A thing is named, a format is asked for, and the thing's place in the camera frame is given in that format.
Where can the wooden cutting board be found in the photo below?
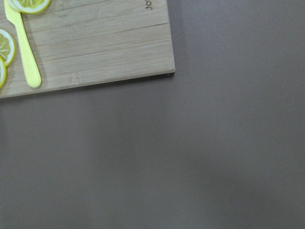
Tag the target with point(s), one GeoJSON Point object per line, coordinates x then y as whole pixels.
{"type": "Point", "coordinates": [84, 42]}

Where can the yellow plastic knife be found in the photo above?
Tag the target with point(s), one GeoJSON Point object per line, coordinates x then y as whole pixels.
{"type": "Point", "coordinates": [30, 69]}

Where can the lemon slice back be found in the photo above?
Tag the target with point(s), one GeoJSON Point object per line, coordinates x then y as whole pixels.
{"type": "Point", "coordinates": [7, 47]}

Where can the lemon slice on knife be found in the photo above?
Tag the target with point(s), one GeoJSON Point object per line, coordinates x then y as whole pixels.
{"type": "Point", "coordinates": [29, 6]}

